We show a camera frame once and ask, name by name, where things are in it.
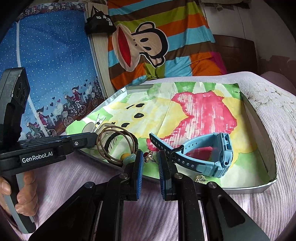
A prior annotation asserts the blue watch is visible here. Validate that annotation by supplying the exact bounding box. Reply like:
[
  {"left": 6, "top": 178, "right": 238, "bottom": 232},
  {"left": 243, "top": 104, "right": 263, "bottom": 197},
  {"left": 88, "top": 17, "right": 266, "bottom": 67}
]
[{"left": 149, "top": 133, "right": 233, "bottom": 178}]

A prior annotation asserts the left hand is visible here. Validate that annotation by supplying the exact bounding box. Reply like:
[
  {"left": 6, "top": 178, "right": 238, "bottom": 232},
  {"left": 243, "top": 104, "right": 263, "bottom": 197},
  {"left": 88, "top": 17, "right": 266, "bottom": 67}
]
[{"left": 0, "top": 170, "right": 39, "bottom": 216}]

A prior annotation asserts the small gold earring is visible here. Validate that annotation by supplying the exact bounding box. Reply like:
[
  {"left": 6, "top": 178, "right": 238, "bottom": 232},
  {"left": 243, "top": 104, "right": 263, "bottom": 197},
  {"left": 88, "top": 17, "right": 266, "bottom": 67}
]
[{"left": 143, "top": 151, "right": 155, "bottom": 163}]

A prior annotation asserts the grey cardboard tray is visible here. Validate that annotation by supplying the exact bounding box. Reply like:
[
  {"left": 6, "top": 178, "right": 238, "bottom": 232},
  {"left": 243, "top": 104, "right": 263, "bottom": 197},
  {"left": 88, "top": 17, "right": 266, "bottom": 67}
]
[{"left": 64, "top": 82, "right": 278, "bottom": 194}]

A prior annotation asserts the colourful painted paper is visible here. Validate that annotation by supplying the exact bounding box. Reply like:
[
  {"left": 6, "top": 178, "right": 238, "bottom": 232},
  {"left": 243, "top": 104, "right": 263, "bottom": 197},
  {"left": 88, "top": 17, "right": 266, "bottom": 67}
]
[{"left": 66, "top": 81, "right": 270, "bottom": 188}]

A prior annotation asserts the black hanging bag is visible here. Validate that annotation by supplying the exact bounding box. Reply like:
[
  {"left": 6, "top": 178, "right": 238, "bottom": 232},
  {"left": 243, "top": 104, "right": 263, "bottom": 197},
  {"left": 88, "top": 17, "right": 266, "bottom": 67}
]
[{"left": 84, "top": 6, "right": 116, "bottom": 35}]

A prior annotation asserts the striped monkey blanket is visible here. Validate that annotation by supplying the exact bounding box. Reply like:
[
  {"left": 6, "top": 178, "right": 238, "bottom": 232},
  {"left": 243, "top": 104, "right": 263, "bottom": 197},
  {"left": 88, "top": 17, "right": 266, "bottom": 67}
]
[{"left": 107, "top": 1, "right": 227, "bottom": 89}]

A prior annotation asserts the dark wooden headboard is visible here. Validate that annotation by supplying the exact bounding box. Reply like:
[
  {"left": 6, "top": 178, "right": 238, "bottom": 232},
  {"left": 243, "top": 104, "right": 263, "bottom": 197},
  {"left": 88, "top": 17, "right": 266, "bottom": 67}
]
[{"left": 213, "top": 35, "right": 258, "bottom": 74}]

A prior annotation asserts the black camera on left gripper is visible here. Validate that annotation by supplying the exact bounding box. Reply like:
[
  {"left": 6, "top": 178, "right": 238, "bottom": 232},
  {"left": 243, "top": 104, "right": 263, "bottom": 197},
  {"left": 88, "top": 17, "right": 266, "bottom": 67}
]
[{"left": 1, "top": 67, "right": 30, "bottom": 150}]

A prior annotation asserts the blue bicycle wall poster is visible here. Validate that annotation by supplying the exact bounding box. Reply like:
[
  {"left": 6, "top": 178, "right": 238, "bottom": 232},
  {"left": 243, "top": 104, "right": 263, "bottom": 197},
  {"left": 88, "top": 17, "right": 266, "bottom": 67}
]
[{"left": 1, "top": 2, "right": 105, "bottom": 140}]

